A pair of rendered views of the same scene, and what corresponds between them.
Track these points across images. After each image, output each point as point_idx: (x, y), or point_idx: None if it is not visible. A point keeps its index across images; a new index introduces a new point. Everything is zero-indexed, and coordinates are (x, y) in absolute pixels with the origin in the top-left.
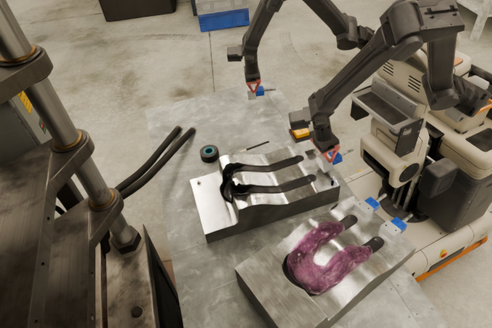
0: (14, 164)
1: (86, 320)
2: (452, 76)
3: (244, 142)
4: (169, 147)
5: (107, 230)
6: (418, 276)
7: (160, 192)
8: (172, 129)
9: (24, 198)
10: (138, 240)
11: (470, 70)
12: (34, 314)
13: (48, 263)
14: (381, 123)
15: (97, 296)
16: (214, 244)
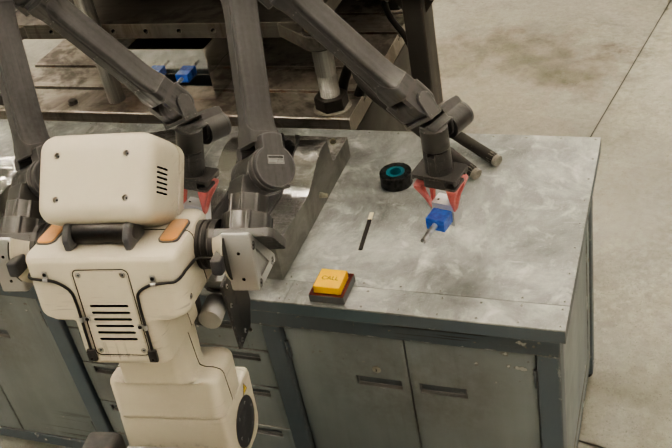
0: None
1: (206, 22)
2: (42, 227)
3: (388, 224)
4: (461, 149)
5: (290, 41)
6: None
7: (376, 131)
8: (507, 158)
9: None
10: (321, 107)
11: (28, 273)
12: None
13: None
14: (203, 348)
15: (294, 87)
16: None
